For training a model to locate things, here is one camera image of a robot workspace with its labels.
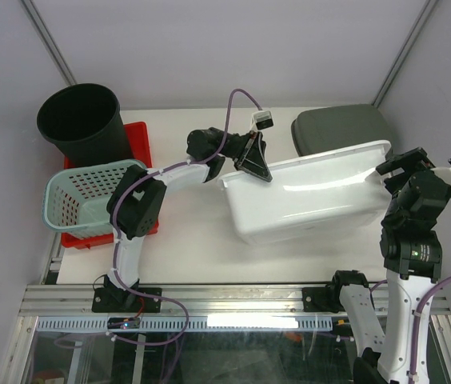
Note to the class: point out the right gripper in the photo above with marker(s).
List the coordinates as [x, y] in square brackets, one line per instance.
[411, 160]

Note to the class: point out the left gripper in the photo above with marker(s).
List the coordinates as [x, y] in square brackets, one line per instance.
[249, 157]

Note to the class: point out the grey-green plastic tray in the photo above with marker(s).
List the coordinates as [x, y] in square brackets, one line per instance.
[335, 127]

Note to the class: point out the white plastic tub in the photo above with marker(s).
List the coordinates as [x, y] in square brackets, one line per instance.
[330, 191]

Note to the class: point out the black plastic bucket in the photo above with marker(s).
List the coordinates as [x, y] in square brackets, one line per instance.
[84, 122]

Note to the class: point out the light blue perforated basket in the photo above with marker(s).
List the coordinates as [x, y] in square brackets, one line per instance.
[75, 199]

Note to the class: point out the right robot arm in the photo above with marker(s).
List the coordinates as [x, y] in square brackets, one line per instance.
[397, 351]

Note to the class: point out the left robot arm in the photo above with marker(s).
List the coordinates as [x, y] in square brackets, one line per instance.
[137, 200]

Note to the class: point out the red plastic tray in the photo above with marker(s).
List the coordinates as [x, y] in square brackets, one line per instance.
[137, 134]

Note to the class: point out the right aluminium frame post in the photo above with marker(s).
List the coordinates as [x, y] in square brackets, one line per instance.
[416, 30]

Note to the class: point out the aluminium frame post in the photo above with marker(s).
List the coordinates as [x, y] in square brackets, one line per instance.
[416, 30]
[43, 32]

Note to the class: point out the aluminium mounting rail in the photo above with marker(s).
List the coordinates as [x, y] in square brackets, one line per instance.
[198, 299]

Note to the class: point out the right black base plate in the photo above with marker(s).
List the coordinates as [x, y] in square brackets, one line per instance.
[320, 300]

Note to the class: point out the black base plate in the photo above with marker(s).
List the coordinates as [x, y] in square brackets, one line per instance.
[320, 300]
[111, 299]

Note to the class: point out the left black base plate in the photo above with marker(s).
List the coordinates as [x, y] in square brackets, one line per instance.
[111, 299]

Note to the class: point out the left aluminium frame post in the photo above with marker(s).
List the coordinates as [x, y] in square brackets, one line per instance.
[43, 32]

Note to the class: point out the white slotted cable duct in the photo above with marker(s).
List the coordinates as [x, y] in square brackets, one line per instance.
[173, 324]

